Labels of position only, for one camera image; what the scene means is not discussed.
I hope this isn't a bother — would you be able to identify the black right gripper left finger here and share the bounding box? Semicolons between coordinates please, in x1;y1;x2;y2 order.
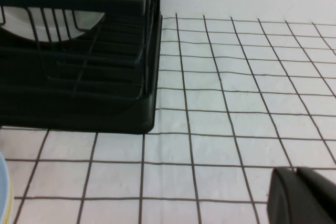
267;166;329;224

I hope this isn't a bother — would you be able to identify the white black-grid tablecloth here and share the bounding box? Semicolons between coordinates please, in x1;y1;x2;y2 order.
0;13;336;224

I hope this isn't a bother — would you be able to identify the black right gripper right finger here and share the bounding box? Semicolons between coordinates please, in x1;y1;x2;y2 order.
296;166;336;224

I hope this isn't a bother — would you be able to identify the light blue plate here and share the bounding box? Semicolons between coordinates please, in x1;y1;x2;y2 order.
0;150;13;224

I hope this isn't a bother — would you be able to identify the yellow plate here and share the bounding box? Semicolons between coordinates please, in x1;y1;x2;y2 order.
7;182;15;224

